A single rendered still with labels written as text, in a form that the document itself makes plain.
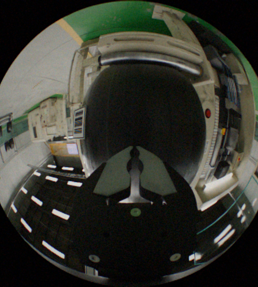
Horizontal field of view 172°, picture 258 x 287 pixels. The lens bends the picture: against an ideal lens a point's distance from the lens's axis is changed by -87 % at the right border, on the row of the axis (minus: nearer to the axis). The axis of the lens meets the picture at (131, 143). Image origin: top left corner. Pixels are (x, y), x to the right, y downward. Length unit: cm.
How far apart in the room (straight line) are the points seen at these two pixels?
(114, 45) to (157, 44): 12
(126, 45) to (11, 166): 1143
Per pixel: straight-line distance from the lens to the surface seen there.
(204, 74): 38
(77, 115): 19
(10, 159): 1133
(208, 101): 48
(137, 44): 32
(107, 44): 33
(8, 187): 1164
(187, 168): 19
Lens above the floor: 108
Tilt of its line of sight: 21 degrees up
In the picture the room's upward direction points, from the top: 179 degrees clockwise
